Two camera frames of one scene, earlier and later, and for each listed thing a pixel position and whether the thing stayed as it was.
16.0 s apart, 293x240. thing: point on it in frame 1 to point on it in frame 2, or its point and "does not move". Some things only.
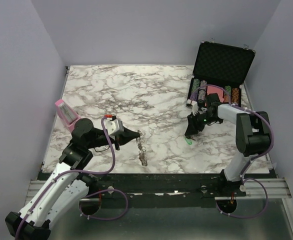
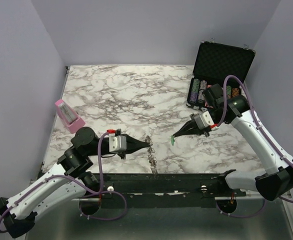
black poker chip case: x=220 y=65 does not move
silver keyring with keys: x=142 y=149 to x=152 y=159
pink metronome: x=67 y=116 does not move
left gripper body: x=99 y=140 to x=122 y=154
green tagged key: x=188 y=141 to x=172 y=140
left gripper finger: x=129 y=133 to x=133 y=144
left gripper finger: x=124 y=138 to x=131 y=147
